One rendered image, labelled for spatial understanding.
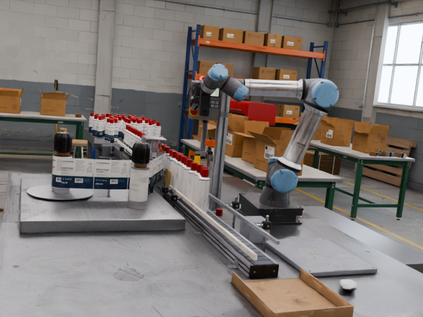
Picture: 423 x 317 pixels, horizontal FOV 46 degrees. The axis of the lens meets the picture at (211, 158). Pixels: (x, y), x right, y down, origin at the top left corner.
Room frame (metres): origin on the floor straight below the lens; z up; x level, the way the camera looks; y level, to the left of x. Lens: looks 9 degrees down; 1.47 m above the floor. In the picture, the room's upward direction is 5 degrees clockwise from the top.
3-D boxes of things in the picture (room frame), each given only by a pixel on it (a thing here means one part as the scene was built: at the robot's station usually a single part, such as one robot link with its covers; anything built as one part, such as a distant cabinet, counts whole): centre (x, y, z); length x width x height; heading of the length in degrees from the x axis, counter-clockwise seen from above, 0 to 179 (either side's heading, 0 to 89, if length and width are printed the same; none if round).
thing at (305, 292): (1.48, -0.28, 0.85); 0.30 x 0.26 x 0.04; 21
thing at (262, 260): (2.40, 0.08, 0.86); 1.65 x 0.08 x 0.04; 21
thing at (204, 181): (2.23, 0.02, 0.98); 0.05 x 0.05 x 0.20
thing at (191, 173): (2.37, 0.08, 0.98); 0.05 x 0.05 x 0.20
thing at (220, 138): (2.50, -0.04, 1.16); 0.04 x 0.04 x 0.67; 21
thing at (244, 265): (2.40, 0.08, 0.85); 1.65 x 0.11 x 0.05; 21
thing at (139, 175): (2.23, 0.32, 1.03); 0.09 x 0.09 x 0.30
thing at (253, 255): (2.12, 0.01, 0.91); 1.07 x 0.01 x 0.02; 21
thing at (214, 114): (2.54, 0.04, 1.38); 0.17 x 0.10 x 0.19; 76
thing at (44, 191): (2.35, 0.71, 0.89); 0.31 x 0.31 x 0.01
